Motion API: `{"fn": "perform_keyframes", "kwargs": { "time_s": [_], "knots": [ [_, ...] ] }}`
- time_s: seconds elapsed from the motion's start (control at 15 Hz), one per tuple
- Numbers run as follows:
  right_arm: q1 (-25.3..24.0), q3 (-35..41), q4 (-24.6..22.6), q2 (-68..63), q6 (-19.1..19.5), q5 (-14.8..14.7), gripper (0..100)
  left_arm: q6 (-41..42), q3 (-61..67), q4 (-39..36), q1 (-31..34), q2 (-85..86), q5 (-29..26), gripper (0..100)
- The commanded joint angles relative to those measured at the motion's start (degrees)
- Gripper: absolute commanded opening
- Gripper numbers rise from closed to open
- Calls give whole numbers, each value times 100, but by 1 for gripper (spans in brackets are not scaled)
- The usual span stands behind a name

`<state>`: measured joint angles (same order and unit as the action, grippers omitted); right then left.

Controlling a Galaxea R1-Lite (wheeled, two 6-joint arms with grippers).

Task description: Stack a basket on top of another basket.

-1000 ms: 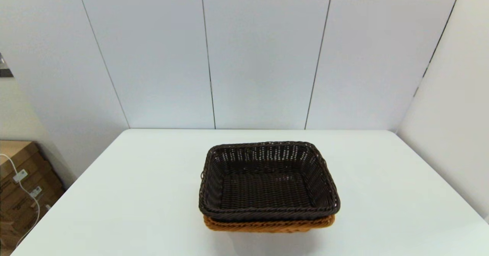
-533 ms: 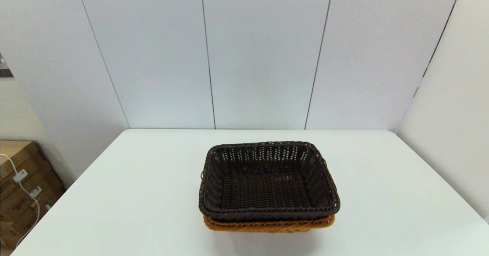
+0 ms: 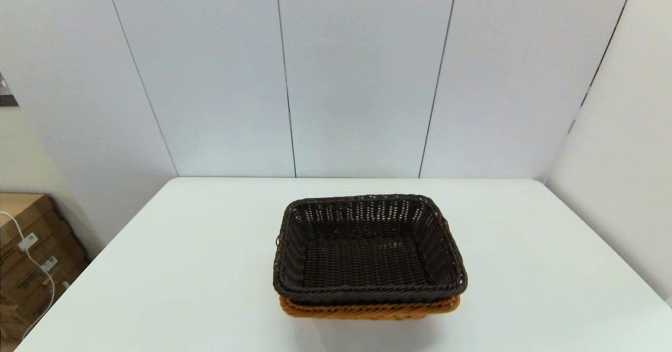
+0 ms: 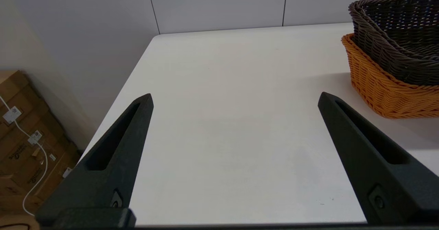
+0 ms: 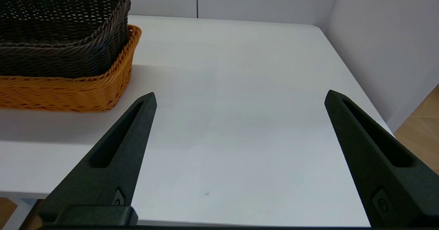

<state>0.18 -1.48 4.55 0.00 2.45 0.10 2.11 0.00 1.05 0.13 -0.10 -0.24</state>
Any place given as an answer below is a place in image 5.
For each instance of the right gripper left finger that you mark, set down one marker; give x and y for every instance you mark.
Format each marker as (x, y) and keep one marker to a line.
(113, 175)

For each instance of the white table leg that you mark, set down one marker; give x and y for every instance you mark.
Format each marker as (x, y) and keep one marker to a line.
(20, 213)

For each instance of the orange wicker basket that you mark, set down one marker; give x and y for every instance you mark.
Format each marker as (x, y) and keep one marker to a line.
(68, 92)

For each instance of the dark brown wicker basket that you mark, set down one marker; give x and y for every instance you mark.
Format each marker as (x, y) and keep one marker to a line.
(51, 17)

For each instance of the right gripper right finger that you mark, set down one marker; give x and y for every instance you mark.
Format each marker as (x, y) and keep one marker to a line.
(384, 175)

